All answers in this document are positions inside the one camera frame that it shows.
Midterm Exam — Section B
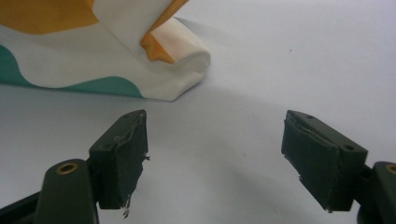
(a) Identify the white cloth with orange and teal patches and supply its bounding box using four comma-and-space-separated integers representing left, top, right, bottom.
0, 0, 212, 103

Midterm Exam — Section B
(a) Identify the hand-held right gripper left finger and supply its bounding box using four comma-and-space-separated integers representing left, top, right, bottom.
88, 108, 151, 219

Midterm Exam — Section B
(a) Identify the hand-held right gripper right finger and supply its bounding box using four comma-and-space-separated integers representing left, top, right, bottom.
280, 109, 369, 214

